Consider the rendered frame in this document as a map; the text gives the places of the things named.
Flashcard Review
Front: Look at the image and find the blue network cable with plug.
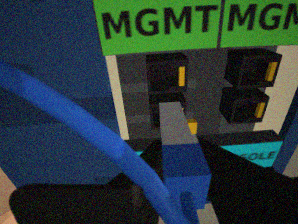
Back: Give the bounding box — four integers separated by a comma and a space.
0, 60, 212, 224

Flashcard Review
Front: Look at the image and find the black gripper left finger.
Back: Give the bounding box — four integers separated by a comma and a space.
9, 140, 163, 224

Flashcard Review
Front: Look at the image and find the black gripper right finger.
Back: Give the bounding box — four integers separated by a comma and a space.
197, 138, 298, 224

